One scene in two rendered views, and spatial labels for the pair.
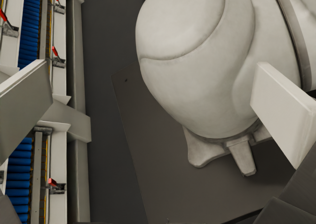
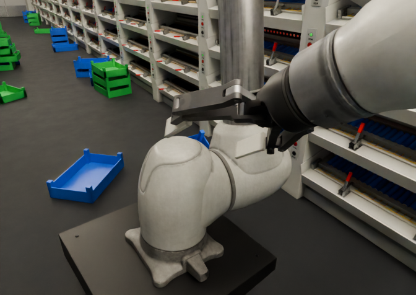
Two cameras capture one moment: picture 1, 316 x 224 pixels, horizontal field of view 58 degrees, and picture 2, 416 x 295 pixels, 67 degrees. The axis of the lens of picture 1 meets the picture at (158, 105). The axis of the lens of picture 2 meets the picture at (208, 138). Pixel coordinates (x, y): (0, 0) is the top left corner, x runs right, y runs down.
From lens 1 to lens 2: 0.43 m
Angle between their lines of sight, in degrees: 56
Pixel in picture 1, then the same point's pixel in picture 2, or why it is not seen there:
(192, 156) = (157, 276)
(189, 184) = not seen: outside the picture
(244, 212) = not seen: outside the picture
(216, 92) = (199, 187)
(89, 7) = not seen: outside the picture
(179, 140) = (140, 271)
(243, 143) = (196, 256)
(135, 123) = (92, 266)
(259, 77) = (238, 144)
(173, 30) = (179, 151)
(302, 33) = (230, 167)
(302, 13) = (228, 160)
